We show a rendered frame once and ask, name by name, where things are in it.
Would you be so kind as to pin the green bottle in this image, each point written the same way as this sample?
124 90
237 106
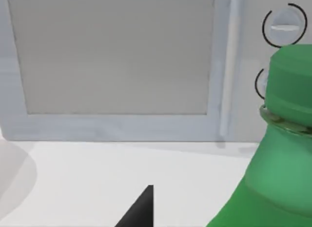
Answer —
273 168

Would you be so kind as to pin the pale microwave oven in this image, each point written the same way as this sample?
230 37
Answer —
246 90

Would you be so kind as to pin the pale microwave door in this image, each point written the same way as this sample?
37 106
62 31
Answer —
112 63

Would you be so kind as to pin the pale round microwave knob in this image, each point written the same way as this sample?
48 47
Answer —
263 83
284 25

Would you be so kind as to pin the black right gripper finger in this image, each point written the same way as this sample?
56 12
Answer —
142 210

